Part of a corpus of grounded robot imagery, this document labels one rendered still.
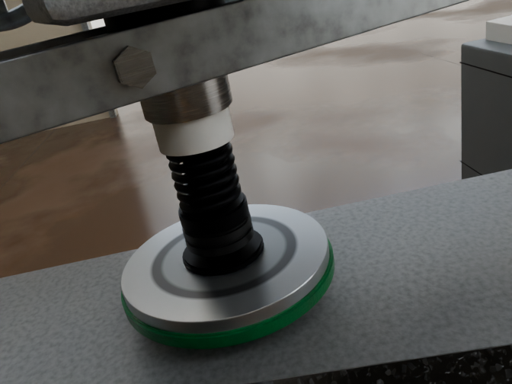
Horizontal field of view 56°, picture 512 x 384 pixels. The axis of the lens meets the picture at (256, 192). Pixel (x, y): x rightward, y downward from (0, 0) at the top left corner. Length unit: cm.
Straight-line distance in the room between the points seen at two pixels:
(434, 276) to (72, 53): 39
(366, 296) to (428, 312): 6
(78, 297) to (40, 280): 9
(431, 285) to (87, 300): 38
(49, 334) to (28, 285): 13
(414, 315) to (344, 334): 7
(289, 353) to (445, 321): 14
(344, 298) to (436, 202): 22
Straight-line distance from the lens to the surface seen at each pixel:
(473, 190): 70
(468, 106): 170
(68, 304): 62
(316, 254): 47
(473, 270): 54
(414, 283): 52
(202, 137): 41
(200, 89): 40
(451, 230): 61
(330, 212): 66
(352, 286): 52
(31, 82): 36
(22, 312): 64
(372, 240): 59
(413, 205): 66
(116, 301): 59
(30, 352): 57
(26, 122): 36
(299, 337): 47
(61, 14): 31
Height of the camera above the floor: 111
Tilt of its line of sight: 24 degrees down
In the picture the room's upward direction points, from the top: 11 degrees counter-clockwise
